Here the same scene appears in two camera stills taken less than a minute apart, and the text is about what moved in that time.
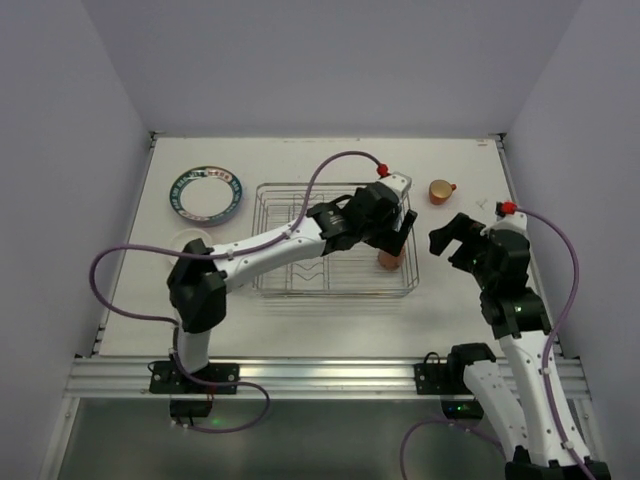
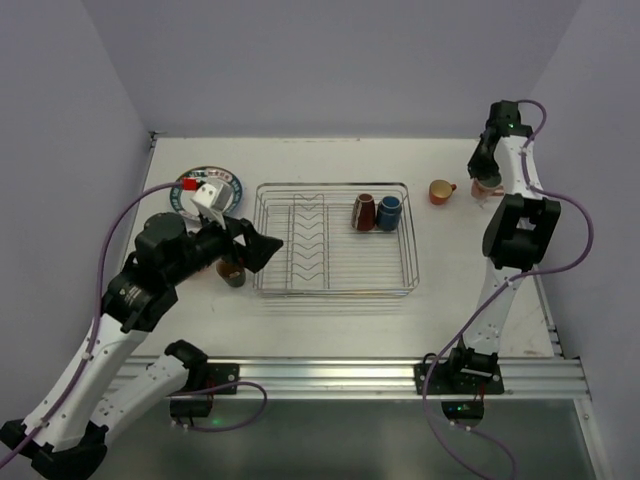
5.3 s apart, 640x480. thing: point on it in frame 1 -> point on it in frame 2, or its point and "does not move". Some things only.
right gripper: [461, 245] -> [483, 167]
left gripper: [388, 232] -> [239, 238]
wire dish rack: [346, 271] does not move
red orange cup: [440, 190] does not move
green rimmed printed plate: [205, 195] does not move
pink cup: [389, 261] -> [481, 192]
